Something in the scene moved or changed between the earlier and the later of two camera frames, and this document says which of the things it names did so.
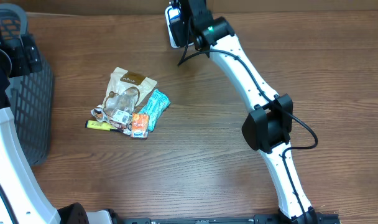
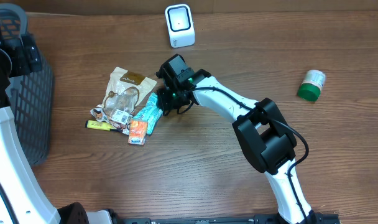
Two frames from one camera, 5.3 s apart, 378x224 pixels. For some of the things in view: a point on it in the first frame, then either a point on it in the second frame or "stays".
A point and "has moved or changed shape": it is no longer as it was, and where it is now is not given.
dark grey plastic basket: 33,94 stays
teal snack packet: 158,103 has moved or changed shape
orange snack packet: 140,126 has moved or changed shape
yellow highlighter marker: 100,125 stays
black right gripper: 189,40 to 168,103
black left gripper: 27,54 stays
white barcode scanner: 175,27 stays
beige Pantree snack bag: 125,91 stays
